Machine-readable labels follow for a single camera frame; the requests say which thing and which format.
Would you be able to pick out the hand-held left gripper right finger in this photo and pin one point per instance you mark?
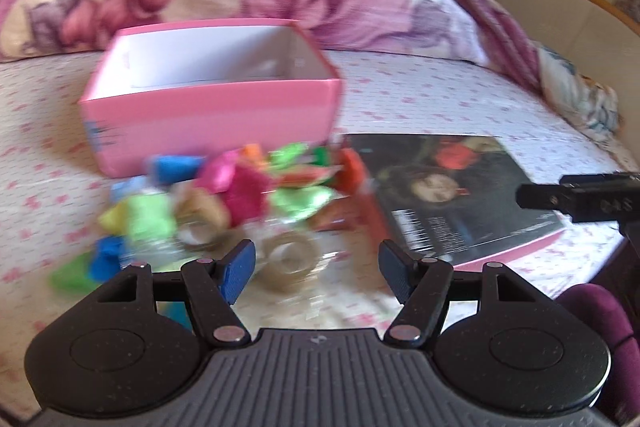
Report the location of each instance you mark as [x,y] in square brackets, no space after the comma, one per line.
[395,272]

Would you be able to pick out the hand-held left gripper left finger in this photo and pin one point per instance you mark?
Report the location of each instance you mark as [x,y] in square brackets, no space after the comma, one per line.
[240,269]

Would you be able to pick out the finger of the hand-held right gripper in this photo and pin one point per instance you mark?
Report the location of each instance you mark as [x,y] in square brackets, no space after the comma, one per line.
[580,199]

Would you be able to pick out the brown tape roll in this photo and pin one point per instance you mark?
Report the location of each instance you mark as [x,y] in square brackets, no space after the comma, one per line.
[212,208]
[290,280]

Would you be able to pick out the pile of coloured clay packets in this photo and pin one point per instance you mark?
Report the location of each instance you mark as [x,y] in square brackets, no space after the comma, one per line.
[245,197]

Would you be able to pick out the pink cardboard box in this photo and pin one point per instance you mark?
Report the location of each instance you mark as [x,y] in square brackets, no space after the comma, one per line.
[215,117]

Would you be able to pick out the portrait print box lid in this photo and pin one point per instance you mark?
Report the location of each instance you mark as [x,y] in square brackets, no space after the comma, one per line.
[450,217]

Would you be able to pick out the blue floral pillow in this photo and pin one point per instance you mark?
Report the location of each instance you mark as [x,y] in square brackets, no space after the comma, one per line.
[580,97]

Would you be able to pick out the person's purple clothing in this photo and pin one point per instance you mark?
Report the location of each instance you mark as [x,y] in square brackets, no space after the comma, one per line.
[595,322]

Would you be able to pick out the cherry print bed sheet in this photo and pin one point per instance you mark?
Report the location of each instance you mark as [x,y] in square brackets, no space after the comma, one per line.
[450,107]

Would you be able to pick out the cream headboard with wooden trim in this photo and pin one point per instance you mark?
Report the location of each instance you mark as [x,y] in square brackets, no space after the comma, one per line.
[550,7]

